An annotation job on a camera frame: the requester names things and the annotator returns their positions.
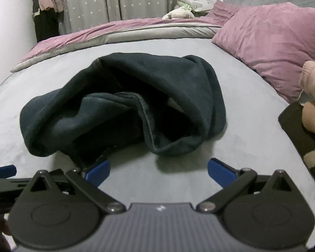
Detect folded green white cloth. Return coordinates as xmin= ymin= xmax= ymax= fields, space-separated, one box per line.
xmin=175 ymin=0 xmax=215 ymax=12

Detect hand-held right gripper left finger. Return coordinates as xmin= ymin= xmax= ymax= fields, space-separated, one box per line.
xmin=21 ymin=160 xmax=126 ymax=213

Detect pink pillow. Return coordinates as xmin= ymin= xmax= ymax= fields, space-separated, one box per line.
xmin=212 ymin=1 xmax=315 ymax=103

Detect white plush toy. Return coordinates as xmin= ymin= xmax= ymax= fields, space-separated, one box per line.
xmin=162 ymin=7 xmax=196 ymax=20

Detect dark brown patterned cloth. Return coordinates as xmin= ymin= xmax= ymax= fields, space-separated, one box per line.
xmin=278 ymin=102 xmax=315 ymax=187

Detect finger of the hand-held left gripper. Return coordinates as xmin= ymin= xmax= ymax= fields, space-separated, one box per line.
xmin=0 ymin=165 xmax=17 ymax=178

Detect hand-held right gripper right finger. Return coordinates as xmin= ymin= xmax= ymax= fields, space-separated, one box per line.
xmin=197 ymin=158 xmax=296 ymax=213

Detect dark blue jeans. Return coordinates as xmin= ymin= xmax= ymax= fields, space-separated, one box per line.
xmin=20 ymin=52 xmax=227 ymax=164

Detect light grey bed sheet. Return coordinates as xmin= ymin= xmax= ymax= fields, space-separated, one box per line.
xmin=0 ymin=35 xmax=315 ymax=247

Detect pink and grey duvet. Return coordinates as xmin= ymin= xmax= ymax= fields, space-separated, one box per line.
xmin=10 ymin=0 xmax=242 ymax=73

